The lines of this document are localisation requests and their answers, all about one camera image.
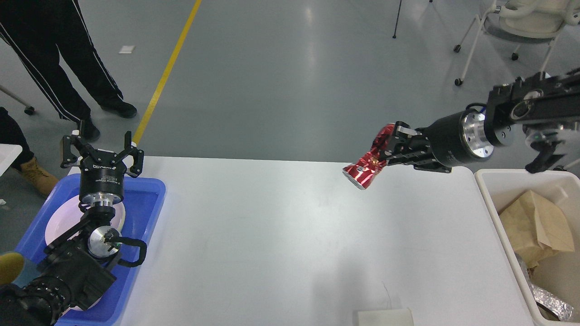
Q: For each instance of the pink plate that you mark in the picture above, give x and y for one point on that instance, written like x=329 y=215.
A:
x=69 y=214

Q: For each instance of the black tripod leg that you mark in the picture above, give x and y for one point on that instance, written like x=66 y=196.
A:
x=396 y=25

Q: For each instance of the white office chair right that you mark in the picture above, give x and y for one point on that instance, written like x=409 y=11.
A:
x=521 y=22

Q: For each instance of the white paper cup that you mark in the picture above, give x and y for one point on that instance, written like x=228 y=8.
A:
x=391 y=317

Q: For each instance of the person in striped track pants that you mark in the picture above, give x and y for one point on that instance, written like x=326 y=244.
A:
x=43 y=32

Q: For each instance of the brown boot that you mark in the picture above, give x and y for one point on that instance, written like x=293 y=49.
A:
x=26 y=162

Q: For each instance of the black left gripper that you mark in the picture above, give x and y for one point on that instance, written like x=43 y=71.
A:
x=102 y=175

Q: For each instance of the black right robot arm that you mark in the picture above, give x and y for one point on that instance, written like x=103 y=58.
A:
x=547 y=108

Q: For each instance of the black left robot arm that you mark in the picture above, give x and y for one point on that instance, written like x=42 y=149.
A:
x=77 y=268

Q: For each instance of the beige plastic bin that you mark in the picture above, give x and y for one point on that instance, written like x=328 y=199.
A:
x=559 y=274

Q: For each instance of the aluminium foil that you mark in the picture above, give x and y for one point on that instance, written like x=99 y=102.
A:
x=545 y=300

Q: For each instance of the brown paper bag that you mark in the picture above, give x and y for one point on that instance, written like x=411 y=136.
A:
x=536 y=228

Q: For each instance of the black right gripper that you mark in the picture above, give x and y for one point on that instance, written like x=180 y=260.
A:
x=455 y=140

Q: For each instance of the white chair base left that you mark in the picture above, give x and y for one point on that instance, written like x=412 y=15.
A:
x=28 y=109

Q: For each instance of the teal mug yellow inside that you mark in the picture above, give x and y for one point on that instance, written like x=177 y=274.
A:
x=11 y=267

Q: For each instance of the white side table left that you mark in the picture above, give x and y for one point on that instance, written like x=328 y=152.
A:
x=8 y=153

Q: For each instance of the red foil wrapper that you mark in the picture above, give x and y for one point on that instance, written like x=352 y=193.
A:
x=362 y=172

